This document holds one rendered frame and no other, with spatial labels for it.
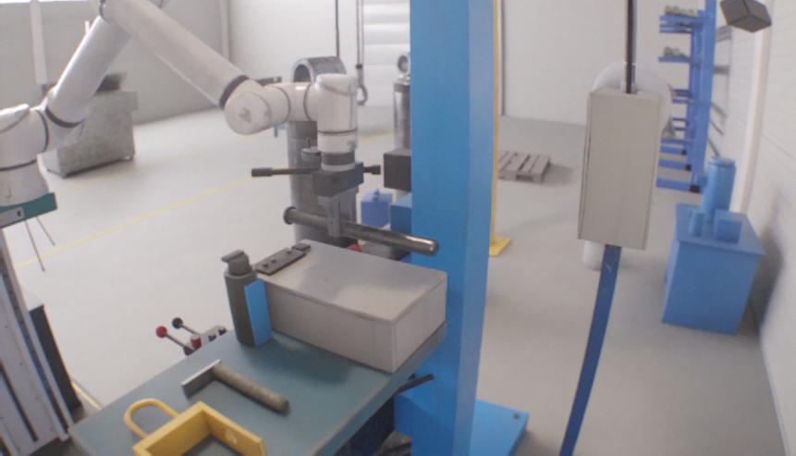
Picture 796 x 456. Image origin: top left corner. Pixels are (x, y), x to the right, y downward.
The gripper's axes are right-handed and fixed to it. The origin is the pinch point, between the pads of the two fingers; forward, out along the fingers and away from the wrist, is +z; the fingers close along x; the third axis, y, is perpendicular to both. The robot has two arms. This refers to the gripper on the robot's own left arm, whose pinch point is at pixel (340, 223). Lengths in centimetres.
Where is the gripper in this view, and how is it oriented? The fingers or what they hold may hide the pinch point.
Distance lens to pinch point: 113.6
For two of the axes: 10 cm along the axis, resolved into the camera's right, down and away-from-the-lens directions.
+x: 5.1, -2.9, 8.1
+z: 0.0, 9.4, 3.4
